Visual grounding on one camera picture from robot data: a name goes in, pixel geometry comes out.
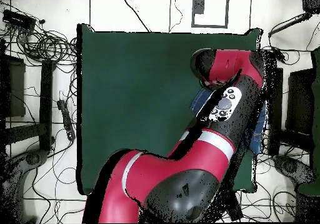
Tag grey stand leg round foot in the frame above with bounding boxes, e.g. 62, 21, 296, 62
272, 155, 316, 187
2, 148, 49, 222

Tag coiled black cable bundle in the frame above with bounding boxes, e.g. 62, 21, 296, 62
14, 28, 78, 67

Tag black power adapter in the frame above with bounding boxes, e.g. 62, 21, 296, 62
271, 46, 287, 63

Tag thick black cable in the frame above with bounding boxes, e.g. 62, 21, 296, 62
267, 12, 313, 38

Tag long black floor cable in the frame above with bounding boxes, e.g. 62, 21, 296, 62
122, 0, 153, 33

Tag grey tape square outline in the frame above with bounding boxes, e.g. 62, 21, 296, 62
191, 0, 229, 29

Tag black power strip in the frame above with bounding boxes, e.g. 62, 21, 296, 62
226, 191, 244, 221
56, 99, 76, 141

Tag grey floor socket plate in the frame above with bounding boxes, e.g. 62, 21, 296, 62
192, 0, 206, 15

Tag black hub box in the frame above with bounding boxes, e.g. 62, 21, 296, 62
1, 9, 38, 31

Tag blue denim jeans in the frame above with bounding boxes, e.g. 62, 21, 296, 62
189, 87, 268, 156

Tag dark green table cloth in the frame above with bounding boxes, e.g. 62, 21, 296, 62
76, 23, 263, 196

